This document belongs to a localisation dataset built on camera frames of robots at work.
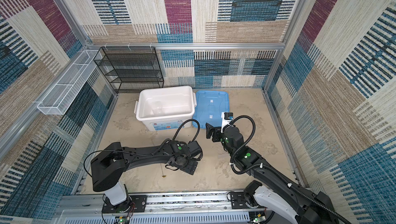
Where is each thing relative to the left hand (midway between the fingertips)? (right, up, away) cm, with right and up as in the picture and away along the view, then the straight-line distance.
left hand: (188, 166), depth 82 cm
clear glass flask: (-22, +30, +20) cm, 42 cm away
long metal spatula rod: (-13, -5, -1) cm, 14 cm away
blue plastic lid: (+13, +32, +28) cm, 45 cm away
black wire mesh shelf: (-42, +57, +26) cm, 76 cm away
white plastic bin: (-9, +34, +25) cm, 43 cm away
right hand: (+13, +22, -5) cm, 26 cm away
